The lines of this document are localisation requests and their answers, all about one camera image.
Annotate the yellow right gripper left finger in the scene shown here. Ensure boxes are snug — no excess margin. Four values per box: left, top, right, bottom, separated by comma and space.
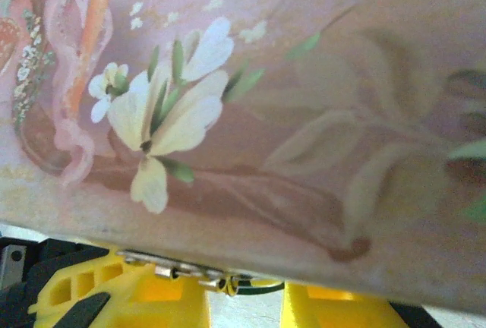
28, 244, 212, 328

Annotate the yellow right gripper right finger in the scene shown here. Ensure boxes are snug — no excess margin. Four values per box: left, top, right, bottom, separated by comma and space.
282, 281, 411, 328

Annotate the pink floral box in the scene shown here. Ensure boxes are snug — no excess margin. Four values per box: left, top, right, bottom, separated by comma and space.
0, 0, 486, 316

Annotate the small padlock green shackle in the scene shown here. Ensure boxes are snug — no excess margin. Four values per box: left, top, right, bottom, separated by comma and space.
223, 276, 286, 298

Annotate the silver metal hasp latch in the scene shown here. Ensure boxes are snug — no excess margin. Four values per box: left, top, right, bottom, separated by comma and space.
115, 248, 238, 295

